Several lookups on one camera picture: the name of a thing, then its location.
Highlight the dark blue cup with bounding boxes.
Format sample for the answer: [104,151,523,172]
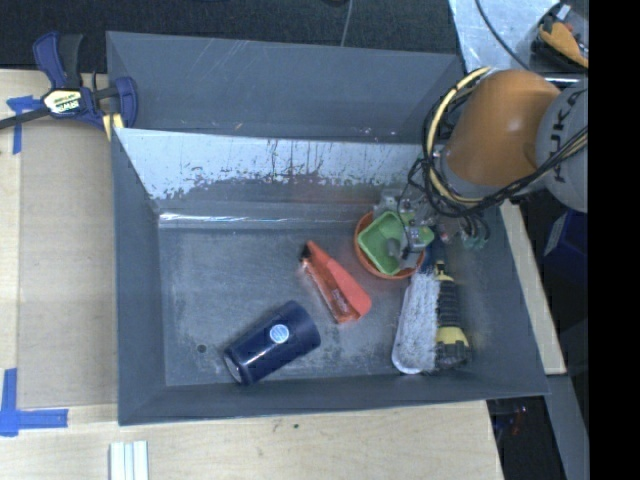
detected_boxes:
[223,299,322,387]

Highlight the grey metal bin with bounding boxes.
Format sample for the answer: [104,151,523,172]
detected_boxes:
[104,30,552,427]

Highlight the green square cup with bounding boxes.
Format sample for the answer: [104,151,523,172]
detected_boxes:
[357,211,410,276]

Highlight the orange wedge-shaped stapler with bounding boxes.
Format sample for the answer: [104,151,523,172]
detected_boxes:
[298,240,374,325]

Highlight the white brush with yellow-black handle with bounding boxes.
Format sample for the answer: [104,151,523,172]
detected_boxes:
[390,260,474,376]

